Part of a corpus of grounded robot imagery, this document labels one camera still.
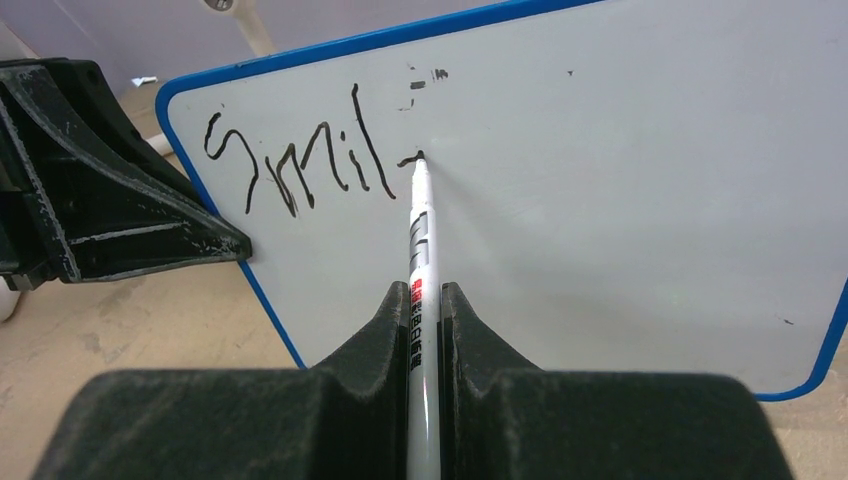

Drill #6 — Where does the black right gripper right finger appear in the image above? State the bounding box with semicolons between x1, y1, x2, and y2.
442;283;792;479

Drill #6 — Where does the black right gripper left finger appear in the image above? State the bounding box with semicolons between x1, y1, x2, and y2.
34;282;409;479

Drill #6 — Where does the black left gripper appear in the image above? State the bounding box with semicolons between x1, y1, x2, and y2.
1;58;252;291

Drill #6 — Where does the white whiteboard marker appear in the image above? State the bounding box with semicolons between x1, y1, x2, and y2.
402;152;442;479

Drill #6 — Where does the blue framed whiteboard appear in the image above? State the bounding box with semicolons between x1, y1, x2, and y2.
156;1;847;401

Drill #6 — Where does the white PVC pipe frame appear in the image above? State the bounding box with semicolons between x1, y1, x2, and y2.
200;0;277;57

